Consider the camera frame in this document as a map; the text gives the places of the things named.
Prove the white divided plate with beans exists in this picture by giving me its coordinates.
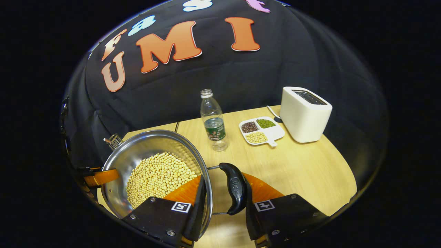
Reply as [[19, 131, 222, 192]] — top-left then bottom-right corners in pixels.
[[239, 117, 286, 148]]

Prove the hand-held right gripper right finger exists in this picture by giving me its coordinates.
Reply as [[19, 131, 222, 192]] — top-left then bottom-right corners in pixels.
[[241, 172, 328, 248]]

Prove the metal wire whisk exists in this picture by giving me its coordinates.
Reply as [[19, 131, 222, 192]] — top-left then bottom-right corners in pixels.
[[103, 134, 124, 151]]

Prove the white-handled spoon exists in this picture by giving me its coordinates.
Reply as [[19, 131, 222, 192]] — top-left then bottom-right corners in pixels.
[[266, 105, 283, 124]]

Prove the white toaster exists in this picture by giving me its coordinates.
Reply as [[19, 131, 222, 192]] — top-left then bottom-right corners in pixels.
[[279, 86, 333, 144]]

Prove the steel pot with black handle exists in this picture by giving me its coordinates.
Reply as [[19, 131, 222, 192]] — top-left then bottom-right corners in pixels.
[[101, 130, 248, 239]]

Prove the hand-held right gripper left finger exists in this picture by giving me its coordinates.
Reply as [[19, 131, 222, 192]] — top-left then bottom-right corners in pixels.
[[122, 174, 207, 248]]

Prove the pile of yellow soybeans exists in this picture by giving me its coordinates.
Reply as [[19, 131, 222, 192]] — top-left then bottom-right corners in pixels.
[[126, 152, 197, 210]]

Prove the clear plastic water bottle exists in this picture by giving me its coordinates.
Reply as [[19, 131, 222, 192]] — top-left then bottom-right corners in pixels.
[[200, 89, 229, 152]]

